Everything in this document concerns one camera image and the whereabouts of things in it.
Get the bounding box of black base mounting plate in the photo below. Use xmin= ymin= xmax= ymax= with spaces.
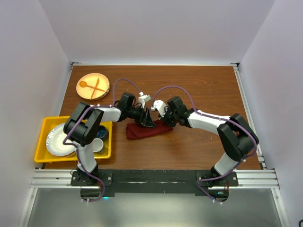
xmin=70 ymin=169 xmax=239 ymax=198

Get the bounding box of purple cable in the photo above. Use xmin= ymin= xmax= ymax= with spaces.
xmin=152 ymin=85 xmax=258 ymax=203
xmin=62 ymin=79 xmax=143 ymax=203

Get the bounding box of orange plastic spoon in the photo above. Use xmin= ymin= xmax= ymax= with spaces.
xmin=80 ymin=81 xmax=105 ymax=92

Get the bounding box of dark blue mug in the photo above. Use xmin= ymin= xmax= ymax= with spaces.
xmin=96 ymin=125 xmax=108 ymax=139

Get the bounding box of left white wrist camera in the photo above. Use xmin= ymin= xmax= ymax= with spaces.
xmin=138 ymin=92 xmax=151 ymax=109

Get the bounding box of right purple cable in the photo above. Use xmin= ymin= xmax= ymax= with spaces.
xmin=152 ymin=85 xmax=258 ymax=203

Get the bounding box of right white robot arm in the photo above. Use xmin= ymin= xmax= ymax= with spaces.
xmin=153 ymin=96 xmax=259 ymax=186

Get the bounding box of yellow plastic bin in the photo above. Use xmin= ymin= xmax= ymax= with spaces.
xmin=34 ymin=116 xmax=113 ymax=163

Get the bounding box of orange round plate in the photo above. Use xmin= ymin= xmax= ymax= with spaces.
xmin=76 ymin=73 xmax=110 ymax=100

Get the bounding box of dark red cloth napkin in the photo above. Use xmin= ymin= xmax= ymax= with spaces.
xmin=126 ymin=120 xmax=173 ymax=140

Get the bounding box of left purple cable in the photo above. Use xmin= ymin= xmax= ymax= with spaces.
xmin=62 ymin=79 xmax=143 ymax=203

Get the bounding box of white paper plate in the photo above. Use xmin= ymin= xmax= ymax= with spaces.
xmin=46 ymin=123 xmax=75 ymax=157

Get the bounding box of grey white mug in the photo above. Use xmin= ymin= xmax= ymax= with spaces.
xmin=92 ymin=138 xmax=104 ymax=153

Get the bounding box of orange plastic fork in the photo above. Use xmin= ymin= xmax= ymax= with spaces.
xmin=90 ymin=78 xmax=100 ymax=100

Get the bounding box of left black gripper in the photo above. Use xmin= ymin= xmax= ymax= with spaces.
xmin=126 ymin=105 xmax=154 ymax=127

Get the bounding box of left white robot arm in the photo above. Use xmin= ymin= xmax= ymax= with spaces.
xmin=62 ymin=92 xmax=155 ymax=186

